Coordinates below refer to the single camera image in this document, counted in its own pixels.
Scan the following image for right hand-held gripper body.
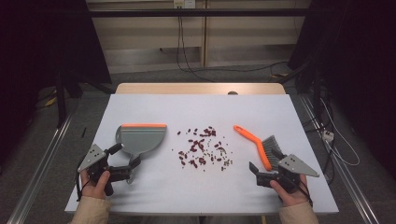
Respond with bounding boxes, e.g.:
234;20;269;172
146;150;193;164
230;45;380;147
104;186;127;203
256;154;320;193

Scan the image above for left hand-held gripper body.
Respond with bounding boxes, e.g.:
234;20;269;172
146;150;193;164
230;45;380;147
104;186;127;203
78;144;132;197

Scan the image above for orange brush with grey bristles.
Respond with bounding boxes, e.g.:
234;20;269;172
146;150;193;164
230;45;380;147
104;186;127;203
233;124;286;172

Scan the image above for grey dustpan with orange edge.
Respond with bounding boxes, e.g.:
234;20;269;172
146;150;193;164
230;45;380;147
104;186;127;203
115;123;168;185

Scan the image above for red beans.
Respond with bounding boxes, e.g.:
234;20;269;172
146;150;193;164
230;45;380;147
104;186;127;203
171;125;233;172

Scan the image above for person's left hand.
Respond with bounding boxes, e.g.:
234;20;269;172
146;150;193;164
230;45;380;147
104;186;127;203
79;171;111;200

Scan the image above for person's right hand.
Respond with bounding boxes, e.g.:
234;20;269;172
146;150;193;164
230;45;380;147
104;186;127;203
270;175;312;208

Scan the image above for white power plug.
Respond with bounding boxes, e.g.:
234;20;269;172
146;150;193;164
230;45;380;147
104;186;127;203
321;130;335;143

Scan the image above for black metal stand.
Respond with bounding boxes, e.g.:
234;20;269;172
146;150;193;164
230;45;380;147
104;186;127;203
55;69;82;129

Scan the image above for white table cover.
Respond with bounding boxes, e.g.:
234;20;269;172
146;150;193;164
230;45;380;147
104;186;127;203
64;93;340;216

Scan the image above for wooden table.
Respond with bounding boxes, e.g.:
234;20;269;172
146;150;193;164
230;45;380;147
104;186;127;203
115;82;287;95

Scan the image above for black curtain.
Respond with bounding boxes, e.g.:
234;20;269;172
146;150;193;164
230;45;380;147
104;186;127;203
0;0;112;157
287;0;396;180

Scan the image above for black horizontal bar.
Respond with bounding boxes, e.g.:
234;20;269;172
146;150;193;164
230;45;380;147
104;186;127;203
88;8;312;18

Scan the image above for right hand-held gripper black cable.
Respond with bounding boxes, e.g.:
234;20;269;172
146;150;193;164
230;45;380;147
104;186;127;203
298;178;314;207

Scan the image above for hand-held gripper black cable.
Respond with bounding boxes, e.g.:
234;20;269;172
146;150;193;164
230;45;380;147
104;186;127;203
76;171;92;202
298;178;314;207

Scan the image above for left hand-held gripper black cable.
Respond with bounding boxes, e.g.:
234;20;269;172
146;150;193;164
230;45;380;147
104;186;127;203
76;171;92;202

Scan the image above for aluminium floor rail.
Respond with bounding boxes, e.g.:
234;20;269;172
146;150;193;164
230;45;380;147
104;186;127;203
7;113;77;224
299;93;380;224

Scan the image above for white cable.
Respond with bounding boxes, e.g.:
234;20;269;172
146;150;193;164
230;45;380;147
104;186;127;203
319;97;361;167

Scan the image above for hanging black cable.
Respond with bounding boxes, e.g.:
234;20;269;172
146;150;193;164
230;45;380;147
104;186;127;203
176;7;216;83

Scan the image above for white wall socket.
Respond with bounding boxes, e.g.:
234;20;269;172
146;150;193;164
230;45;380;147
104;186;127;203
173;0;196;9

